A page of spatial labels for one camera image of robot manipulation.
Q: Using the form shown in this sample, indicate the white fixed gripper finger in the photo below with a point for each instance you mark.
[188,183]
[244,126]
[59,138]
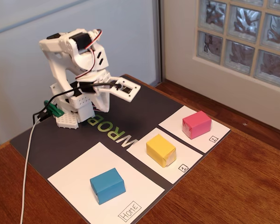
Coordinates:
[106,100]

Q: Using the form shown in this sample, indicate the white moving gripper finger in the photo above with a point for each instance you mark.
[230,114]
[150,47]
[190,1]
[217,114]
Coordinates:
[98,102]

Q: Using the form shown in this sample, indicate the red paper box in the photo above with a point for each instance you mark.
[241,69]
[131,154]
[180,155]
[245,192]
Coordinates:
[198,124]

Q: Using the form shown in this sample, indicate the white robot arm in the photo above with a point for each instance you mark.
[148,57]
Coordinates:
[58,67]

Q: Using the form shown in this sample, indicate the yellow paper box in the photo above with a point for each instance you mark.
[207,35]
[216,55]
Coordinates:
[159,149]

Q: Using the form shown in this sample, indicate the white sheet marked home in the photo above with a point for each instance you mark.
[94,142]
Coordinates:
[79,177]

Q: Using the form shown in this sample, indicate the blue paper box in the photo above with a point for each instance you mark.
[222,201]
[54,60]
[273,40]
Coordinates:
[107,185]

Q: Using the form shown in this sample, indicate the green clamp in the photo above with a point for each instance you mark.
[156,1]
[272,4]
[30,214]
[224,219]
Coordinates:
[53,109]

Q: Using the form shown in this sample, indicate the dark grey mat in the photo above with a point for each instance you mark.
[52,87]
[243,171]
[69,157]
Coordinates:
[60,144]

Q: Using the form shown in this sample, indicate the white sheet marked 2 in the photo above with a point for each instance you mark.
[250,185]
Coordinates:
[177,119]

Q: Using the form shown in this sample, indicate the white sheet marked 1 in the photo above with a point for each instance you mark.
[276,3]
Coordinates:
[189,158]

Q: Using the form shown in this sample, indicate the glass block window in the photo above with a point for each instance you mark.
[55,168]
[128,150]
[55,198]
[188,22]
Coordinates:
[242,35]

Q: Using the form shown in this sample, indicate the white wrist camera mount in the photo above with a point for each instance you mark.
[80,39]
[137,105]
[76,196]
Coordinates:
[128,89]

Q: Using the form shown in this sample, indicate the grey metal door frame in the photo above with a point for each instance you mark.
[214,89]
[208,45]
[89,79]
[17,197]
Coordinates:
[158,39]

